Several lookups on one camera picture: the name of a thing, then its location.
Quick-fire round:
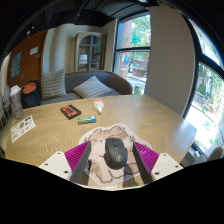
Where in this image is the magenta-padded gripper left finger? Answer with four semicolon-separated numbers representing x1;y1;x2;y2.
38;140;93;186

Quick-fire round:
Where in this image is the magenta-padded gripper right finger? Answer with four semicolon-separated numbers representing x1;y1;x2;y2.
132;141;185;185

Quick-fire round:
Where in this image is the black computer mouse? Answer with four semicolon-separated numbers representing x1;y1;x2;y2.
103;137;128;170

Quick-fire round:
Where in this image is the cat-shaped mouse pad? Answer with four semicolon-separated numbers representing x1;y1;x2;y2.
77;123;154;190

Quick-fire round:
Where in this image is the white sticker sheet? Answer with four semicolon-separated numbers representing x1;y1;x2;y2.
9;114;37;144

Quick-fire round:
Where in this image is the small green pack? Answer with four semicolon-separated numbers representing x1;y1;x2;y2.
77;115;98;126

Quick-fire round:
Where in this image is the black bag with orange top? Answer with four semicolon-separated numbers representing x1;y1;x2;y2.
21;79;42;109

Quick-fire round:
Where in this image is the clear bottle with white lid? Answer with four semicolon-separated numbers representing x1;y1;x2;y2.
9;84;25;121

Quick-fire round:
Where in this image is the small pink white tube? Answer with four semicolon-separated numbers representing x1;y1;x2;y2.
92;98;105;115

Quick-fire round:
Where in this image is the group of white chairs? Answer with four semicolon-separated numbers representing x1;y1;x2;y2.
0;84;13;131

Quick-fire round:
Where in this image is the large curved window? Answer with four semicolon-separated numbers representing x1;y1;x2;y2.
184;19;224;158

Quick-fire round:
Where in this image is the square striped cushion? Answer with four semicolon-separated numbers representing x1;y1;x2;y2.
40;68;67;101

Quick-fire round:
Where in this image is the flat striped cushion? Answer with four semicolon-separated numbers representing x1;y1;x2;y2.
72;75;113;99

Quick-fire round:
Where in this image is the grey curved sofa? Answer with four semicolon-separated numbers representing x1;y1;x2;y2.
21;70;133;108

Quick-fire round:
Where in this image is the orange wooden door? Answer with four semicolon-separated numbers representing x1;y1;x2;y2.
7;29;48;89

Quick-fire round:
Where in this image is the blue poster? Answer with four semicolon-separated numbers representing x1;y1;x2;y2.
9;50;23;80

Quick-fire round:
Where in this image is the black-framed window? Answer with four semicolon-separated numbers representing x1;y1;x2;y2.
113;13;152;95

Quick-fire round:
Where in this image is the glass-door wooden cabinet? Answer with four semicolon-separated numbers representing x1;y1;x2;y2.
73;31;107;73

